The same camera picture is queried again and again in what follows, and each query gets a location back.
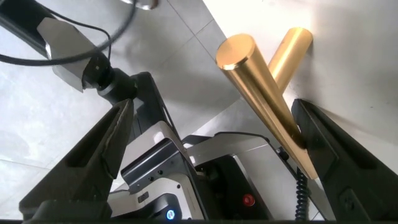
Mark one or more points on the gold metal table leg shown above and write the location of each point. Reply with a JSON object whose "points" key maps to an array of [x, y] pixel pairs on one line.
{"points": [[250, 79], [289, 53]]}

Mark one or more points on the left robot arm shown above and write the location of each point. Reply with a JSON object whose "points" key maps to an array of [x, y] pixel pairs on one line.
{"points": [[63, 42]]}

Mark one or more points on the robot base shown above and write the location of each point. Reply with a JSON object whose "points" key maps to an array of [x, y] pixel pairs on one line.
{"points": [[224, 149]]}

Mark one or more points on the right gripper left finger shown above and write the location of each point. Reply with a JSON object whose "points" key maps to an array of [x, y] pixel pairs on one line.
{"points": [[84, 168]]}

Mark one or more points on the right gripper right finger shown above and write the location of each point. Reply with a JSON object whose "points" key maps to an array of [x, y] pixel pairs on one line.
{"points": [[351, 165]]}

